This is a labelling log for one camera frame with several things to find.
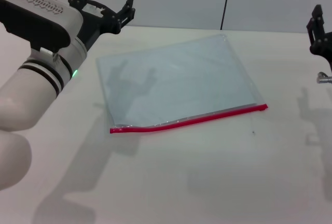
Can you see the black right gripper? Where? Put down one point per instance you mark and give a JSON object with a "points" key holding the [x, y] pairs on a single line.
{"points": [[329, 50]]}

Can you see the left wrist silver black camera box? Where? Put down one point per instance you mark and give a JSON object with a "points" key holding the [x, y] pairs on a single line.
{"points": [[39, 21]]}

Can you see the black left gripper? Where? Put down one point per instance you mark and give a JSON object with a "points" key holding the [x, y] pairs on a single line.
{"points": [[93, 24]]}

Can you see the clear document bag red zip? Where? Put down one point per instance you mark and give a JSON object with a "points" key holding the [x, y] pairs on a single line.
{"points": [[176, 78]]}

